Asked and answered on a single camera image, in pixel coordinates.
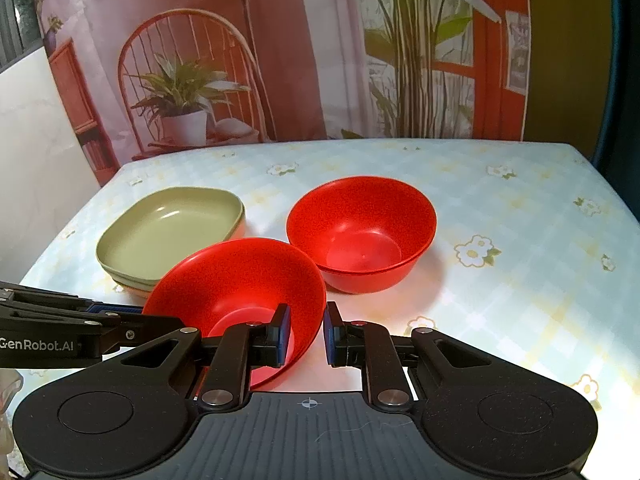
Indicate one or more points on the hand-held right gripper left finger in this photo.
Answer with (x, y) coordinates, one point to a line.
(283, 335)

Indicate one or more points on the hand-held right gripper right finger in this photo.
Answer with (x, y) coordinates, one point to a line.
(330, 335)

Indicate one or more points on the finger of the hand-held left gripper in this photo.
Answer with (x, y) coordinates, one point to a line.
(40, 302)
(130, 330)

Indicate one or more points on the red plastic bowl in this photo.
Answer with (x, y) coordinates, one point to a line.
(370, 282)
(360, 225)
(235, 285)

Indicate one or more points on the green square plate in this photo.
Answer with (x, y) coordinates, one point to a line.
(170, 230)
(237, 225)

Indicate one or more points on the floral checked tablecloth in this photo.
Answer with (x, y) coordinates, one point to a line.
(500, 220)

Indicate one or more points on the printed room backdrop cloth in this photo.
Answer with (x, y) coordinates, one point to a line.
(310, 60)

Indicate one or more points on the teal curtain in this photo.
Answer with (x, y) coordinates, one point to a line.
(617, 85)

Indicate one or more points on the dark window frame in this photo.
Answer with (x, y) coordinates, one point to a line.
(17, 10)

